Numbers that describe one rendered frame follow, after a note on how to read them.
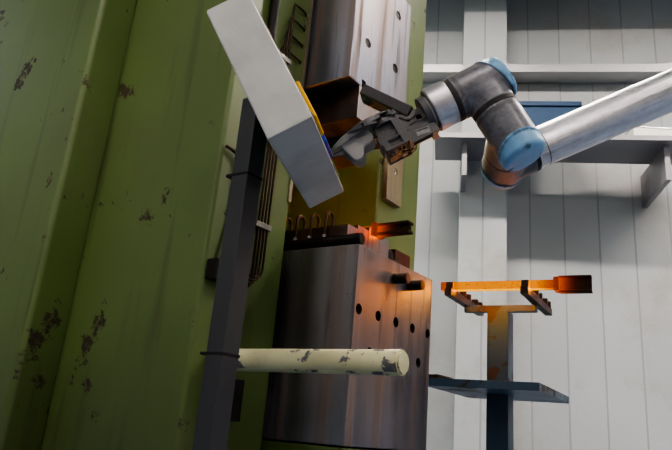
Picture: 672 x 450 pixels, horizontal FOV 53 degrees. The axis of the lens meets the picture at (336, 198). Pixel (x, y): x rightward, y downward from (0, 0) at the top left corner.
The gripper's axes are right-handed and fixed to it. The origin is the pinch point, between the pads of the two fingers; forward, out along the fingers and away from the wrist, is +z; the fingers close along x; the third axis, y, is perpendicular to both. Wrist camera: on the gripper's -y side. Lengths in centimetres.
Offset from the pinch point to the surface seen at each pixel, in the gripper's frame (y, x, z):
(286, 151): 6.4, -20.4, 7.9
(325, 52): -43, 34, -12
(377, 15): -51, 41, -30
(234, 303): 22.9, -11.0, 27.4
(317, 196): 6.4, 2.8, 7.0
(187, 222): -7.3, 15.2, 35.6
